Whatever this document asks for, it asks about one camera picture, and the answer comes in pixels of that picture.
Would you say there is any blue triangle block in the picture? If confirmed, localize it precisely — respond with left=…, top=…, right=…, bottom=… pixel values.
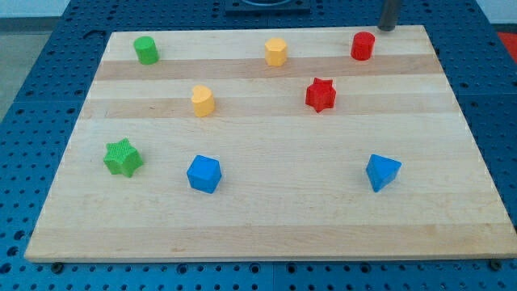
left=366, top=154, right=402, bottom=192

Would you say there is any yellow heart block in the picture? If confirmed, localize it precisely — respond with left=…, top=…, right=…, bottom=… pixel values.
left=191, top=85, right=215, bottom=117

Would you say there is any blue cube block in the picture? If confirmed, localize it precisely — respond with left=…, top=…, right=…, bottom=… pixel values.
left=187, top=155, right=222, bottom=194

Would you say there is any green star block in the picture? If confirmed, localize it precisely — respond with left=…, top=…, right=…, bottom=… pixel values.
left=103, top=138, right=144, bottom=178

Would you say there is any wooden board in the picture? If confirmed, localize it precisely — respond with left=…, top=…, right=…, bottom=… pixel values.
left=25, top=25, right=516, bottom=263

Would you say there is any red cylinder block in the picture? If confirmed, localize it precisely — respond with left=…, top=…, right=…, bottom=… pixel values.
left=351, top=32, right=376, bottom=61

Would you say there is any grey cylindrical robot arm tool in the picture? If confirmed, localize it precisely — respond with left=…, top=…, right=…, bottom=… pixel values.
left=377, top=0, right=402, bottom=32

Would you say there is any yellow hexagon block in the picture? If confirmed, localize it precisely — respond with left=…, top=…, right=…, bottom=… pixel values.
left=264, top=37, right=288, bottom=66

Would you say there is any red star block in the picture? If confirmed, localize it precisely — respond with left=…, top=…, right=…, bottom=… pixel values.
left=305, top=78, right=336, bottom=113

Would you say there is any green cylinder block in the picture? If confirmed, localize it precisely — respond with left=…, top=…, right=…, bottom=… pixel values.
left=133, top=36, right=159, bottom=65

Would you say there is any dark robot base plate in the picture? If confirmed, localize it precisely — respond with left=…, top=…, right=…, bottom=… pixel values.
left=224, top=0, right=311, bottom=15

